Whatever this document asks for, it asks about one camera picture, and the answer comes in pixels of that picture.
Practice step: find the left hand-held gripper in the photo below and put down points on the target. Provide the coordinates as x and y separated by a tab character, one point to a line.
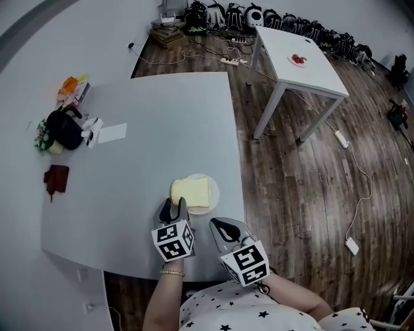
173	240

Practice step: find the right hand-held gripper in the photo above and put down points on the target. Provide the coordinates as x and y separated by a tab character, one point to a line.
247	262

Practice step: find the yellow bread slice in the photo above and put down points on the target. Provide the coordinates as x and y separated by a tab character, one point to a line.
191	192

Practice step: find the white round plate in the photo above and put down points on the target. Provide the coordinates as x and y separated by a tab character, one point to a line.
215	194

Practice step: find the person's right forearm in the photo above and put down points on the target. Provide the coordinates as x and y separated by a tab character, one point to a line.
297	297

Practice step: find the person's left forearm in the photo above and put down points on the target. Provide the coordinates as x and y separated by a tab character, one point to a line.
163	300

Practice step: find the red item on plate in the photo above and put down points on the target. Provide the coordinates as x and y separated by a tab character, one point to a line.
290	61

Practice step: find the grey table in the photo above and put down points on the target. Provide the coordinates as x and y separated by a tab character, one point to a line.
155	135

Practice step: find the white star-print shirt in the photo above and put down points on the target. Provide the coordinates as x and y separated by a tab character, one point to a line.
246	310

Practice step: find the white paper sheet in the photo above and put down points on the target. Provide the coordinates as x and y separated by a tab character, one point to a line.
112	133

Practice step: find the white crumpled packet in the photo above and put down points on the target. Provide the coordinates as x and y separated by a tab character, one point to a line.
92	129

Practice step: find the dark red wallet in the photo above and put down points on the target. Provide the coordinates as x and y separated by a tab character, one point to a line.
57	177

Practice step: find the white power adapter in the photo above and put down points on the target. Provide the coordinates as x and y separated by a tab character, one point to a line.
352	246
341	139

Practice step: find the black kettle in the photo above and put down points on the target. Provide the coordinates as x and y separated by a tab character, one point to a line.
66	132

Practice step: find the small flower pot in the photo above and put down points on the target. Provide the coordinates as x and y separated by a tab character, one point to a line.
45	139

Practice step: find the small cardboard box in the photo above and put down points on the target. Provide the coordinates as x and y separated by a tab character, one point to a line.
82	95

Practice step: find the white power strip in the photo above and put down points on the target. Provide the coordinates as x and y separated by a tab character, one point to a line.
238	40
229	61

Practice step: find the orange and yellow toy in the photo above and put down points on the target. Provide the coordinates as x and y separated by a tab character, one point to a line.
69	84

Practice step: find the white table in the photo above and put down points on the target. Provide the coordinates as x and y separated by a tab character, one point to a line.
291	77

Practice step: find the stack of books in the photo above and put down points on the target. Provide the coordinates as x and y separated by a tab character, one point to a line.
166	35

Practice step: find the red strawberries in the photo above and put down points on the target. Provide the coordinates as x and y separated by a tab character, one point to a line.
298	59

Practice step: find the white router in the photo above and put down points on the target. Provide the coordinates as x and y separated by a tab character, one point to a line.
166	20

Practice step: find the metal rack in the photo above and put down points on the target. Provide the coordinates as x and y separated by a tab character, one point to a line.
171	6

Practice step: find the dark tool on floor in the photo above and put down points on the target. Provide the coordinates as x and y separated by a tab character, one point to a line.
398	114

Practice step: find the row of black backpacks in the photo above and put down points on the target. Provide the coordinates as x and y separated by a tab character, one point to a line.
278	22

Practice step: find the black bag on floor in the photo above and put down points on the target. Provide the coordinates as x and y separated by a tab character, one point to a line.
399	69

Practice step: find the white wall plug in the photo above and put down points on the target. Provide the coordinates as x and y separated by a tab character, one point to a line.
89	307

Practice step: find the black wall plug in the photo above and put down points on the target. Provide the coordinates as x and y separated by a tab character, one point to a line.
131	45

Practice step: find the metal chair frame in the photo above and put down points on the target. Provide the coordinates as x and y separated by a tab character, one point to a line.
401	307

